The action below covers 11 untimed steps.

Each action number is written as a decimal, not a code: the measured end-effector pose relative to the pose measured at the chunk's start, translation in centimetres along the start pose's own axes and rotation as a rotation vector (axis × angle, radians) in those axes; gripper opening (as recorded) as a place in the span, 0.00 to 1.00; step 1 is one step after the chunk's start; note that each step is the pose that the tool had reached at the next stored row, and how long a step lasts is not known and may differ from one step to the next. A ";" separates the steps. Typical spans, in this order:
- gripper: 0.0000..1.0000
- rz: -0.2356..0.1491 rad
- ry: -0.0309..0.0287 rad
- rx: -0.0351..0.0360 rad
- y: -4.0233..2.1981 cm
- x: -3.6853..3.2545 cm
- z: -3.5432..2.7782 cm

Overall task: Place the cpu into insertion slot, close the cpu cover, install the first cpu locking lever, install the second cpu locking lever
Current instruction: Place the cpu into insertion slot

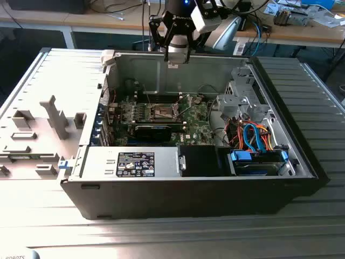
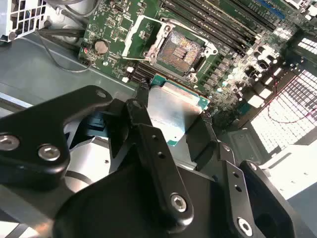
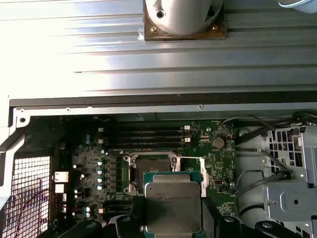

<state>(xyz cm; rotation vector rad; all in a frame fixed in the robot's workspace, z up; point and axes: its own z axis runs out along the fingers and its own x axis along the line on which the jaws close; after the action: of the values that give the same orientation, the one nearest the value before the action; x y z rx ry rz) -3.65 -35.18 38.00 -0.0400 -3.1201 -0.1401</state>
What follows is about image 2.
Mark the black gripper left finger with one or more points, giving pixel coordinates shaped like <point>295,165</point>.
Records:
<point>29,138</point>

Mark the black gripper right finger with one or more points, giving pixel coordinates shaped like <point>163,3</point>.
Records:
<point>232,188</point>

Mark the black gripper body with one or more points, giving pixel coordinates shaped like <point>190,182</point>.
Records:
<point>111,210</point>

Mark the silver green CPU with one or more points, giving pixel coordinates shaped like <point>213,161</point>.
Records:
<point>171,109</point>

